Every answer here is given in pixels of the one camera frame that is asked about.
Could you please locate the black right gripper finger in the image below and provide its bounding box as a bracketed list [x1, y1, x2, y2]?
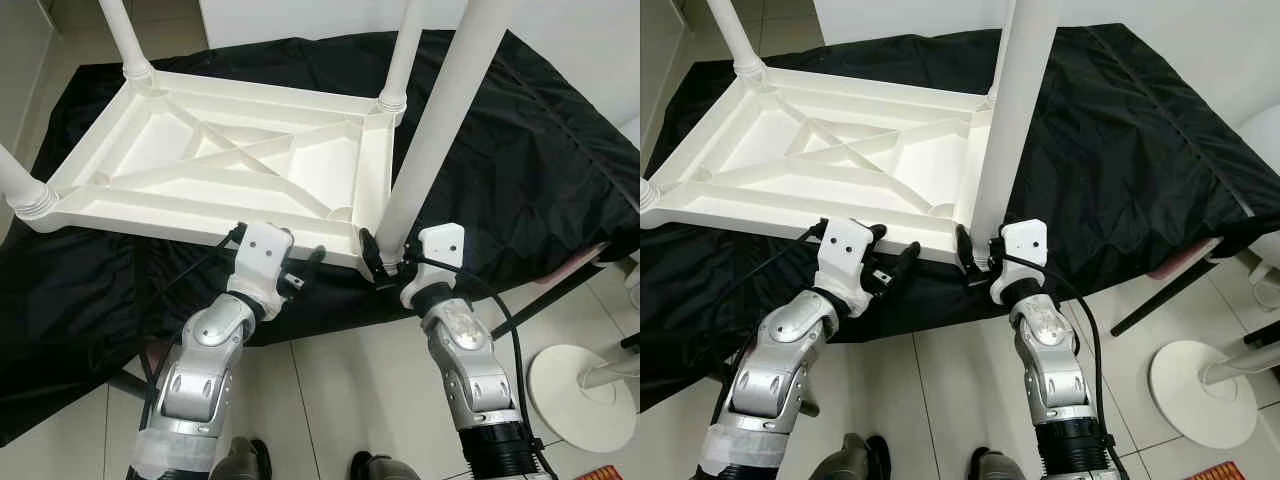
[954, 222, 977, 283]
[358, 228, 387, 287]

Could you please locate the white plastic table top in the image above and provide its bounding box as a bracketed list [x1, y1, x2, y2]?
[640, 65, 1001, 269]
[10, 68, 403, 273]

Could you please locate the pink table edge piece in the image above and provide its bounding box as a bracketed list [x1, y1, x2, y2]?
[555, 243, 611, 283]
[1145, 240, 1221, 281]

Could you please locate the black cloth table cover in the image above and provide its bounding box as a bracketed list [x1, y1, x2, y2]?
[0, 30, 641, 446]
[640, 25, 1280, 411]

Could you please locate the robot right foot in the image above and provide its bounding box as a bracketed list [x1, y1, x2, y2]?
[350, 452, 421, 480]
[968, 448, 1041, 480]

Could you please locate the white round stand base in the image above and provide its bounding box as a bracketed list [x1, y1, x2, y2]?
[1148, 340, 1280, 451]
[527, 345, 641, 453]

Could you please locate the white round chair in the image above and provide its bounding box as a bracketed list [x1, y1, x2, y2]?
[1240, 105, 1280, 241]

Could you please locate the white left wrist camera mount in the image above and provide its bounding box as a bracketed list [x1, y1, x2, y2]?
[815, 218, 881, 316]
[228, 222, 296, 319]

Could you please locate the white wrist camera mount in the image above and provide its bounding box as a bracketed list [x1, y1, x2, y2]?
[815, 218, 881, 316]
[990, 218, 1049, 306]
[400, 222, 467, 311]
[228, 222, 296, 319]

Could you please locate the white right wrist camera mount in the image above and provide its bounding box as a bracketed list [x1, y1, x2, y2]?
[990, 218, 1049, 306]
[400, 222, 467, 311]

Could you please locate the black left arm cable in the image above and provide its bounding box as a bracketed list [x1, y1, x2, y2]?
[140, 222, 249, 431]
[720, 218, 831, 421]

